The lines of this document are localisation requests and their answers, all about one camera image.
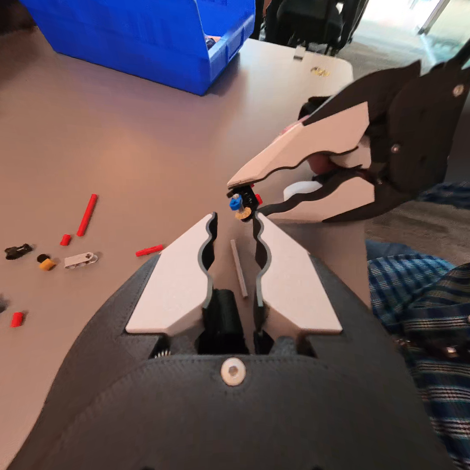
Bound light grey lego beam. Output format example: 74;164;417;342
64;251;99;270

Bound person's blue jeans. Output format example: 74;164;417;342
365;239;423;262

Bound black office chair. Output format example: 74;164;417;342
259;0;370;56

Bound person's right hand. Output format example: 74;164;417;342
311;153;338;176

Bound black lego gear assembly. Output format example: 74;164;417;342
226;185;264;223

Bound blue plastic bin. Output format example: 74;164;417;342
20;0;257;97

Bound small black lego connector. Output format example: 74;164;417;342
4;243;34;261

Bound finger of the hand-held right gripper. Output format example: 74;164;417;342
258;175;376;224
226;102;370;189

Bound long grey lego axle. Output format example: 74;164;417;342
230;239;249;298

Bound person's plaid shirt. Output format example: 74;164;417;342
367;253;470;470

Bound person's right forearm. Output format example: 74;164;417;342
417;181;470;211

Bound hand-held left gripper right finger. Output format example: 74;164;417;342
253;212;344;344

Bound long red lego axle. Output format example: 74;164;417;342
76;193;99;238

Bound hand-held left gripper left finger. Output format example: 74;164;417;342
125;212;218;338

